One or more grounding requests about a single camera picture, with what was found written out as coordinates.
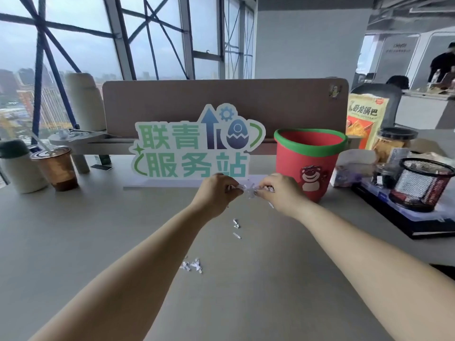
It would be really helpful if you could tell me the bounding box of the iced coffee plastic cup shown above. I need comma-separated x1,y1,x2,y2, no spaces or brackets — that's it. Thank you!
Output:
30,145,79,192

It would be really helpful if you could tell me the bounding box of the white flask with dark lid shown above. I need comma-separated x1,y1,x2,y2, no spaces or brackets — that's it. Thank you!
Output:
0,139,49,194

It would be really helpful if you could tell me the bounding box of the person's left hand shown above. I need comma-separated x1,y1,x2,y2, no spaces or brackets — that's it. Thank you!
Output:
194,173,242,219

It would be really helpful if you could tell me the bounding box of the grey office chair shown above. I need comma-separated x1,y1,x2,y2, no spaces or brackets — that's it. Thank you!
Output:
350,83,403,131

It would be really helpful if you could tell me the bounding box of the small dark glass jar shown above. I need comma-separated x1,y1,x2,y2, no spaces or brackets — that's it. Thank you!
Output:
372,163,400,189

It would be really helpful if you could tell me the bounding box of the person's right forearm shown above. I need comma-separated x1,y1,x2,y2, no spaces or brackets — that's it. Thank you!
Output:
281,202,455,341

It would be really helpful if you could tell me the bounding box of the white torn paper piece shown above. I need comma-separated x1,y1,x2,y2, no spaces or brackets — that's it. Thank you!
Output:
227,182,275,202

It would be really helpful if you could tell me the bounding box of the orange snack bag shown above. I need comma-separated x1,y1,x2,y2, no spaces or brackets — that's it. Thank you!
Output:
346,92,390,150

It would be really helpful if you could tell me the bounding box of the brown desk divider panel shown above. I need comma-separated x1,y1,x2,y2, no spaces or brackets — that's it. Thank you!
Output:
102,78,350,155

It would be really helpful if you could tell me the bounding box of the white plastic tissue pack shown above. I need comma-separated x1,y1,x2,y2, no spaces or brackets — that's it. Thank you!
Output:
330,148,380,189

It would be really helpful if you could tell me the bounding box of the cream chair backrest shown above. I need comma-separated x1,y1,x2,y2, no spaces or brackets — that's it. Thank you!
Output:
64,72,107,132

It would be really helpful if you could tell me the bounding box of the red bin with bear print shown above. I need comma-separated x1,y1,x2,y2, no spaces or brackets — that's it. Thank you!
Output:
273,128,348,204

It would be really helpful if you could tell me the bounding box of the white round side table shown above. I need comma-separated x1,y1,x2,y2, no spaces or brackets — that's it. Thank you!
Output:
48,128,111,175

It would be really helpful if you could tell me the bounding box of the black flat tray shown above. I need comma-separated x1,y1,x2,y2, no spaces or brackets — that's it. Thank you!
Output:
351,180,455,241

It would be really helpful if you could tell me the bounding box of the black mesh pen holder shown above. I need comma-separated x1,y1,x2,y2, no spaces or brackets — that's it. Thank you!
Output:
388,157,455,213

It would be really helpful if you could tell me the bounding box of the small dark card stand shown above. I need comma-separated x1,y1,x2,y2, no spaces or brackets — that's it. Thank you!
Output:
90,154,113,171

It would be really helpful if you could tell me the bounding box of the person's left forearm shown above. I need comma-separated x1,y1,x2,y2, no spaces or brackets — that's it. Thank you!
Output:
30,205,228,341

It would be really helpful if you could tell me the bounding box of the person's right hand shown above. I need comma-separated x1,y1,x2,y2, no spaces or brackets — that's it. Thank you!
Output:
255,173,309,219

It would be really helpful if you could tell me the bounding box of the green and blue cutout sign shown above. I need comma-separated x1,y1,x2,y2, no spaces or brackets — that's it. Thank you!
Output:
123,104,278,191

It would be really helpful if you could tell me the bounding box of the clear snack jar black lid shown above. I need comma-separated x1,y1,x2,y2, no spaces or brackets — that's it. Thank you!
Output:
373,127,419,164

